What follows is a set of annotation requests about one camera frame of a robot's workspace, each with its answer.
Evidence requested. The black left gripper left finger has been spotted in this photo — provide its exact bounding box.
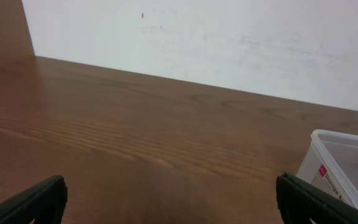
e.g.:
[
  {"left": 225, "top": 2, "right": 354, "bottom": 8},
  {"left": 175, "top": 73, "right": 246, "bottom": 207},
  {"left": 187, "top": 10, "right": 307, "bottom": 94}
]
[{"left": 0, "top": 175, "right": 68, "bottom": 224}]

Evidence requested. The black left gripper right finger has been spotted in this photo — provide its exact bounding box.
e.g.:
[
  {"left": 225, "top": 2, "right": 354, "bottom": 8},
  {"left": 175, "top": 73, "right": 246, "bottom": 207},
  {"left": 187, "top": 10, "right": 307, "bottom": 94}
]
[{"left": 276, "top": 173, "right": 358, "bottom": 224}]

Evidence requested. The clear plastic storage container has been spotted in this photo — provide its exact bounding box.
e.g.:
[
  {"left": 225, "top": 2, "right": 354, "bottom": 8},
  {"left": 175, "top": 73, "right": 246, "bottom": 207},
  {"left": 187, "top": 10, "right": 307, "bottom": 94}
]
[{"left": 296, "top": 129, "right": 358, "bottom": 209}]

